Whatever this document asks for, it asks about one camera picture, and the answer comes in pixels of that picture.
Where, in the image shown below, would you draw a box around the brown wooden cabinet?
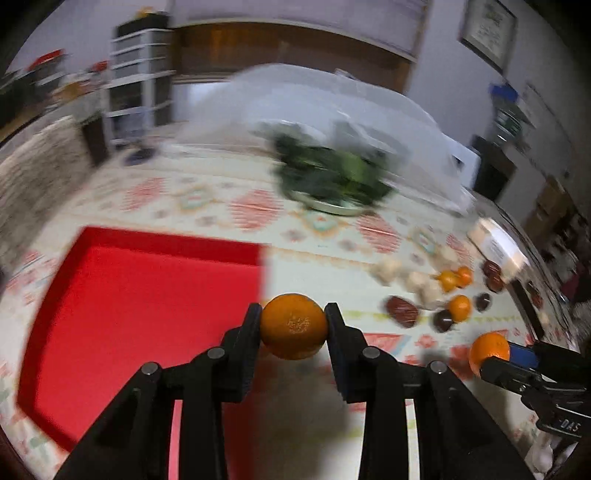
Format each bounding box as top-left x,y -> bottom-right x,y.
173,23 -> 414,93

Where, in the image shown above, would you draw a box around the person's right hand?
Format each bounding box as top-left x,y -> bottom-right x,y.
530,438 -> 578,477

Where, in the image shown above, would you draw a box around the round metal plate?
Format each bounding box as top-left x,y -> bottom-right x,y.
291,189 -> 376,217

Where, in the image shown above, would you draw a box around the white appliance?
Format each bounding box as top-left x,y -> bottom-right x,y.
445,138 -> 481,190

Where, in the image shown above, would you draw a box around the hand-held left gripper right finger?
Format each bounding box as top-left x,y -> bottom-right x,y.
324,302 -> 532,480

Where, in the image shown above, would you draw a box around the white wall chart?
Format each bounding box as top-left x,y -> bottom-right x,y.
522,80 -> 573,178

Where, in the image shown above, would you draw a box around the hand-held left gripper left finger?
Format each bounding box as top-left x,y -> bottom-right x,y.
54,302 -> 264,480

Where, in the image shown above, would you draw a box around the white drawer unit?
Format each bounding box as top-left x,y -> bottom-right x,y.
108,21 -> 176,144

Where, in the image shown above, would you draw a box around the dark leafy greens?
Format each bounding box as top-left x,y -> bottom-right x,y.
270,131 -> 398,208

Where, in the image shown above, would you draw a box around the large orange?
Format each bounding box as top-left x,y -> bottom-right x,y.
468,332 -> 511,377
260,293 -> 329,361

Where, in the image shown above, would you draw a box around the clear dome food cover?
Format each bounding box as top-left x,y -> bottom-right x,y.
175,65 -> 476,213

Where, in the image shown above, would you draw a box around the green stacked goods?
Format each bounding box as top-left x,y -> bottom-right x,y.
492,99 -> 528,139

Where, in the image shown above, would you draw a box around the cluttered side shelf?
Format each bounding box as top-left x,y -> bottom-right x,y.
0,51 -> 112,121

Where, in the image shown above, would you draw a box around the large brown dried date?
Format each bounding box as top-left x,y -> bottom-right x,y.
384,296 -> 420,329

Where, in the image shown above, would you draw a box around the white shiny packet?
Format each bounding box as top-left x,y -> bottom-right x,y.
467,218 -> 532,282

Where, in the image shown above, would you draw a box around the beige fuzzy cushion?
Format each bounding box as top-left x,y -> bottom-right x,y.
0,115 -> 93,232

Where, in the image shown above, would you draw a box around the framed wall picture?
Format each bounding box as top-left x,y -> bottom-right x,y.
458,0 -> 519,72

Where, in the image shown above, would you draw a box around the blue box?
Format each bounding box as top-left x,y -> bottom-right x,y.
489,83 -> 520,104

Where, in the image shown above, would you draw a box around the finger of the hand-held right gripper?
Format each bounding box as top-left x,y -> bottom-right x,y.
508,340 -> 589,385
479,357 -> 557,403

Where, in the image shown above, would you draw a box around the red box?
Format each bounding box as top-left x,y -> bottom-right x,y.
16,226 -> 273,480

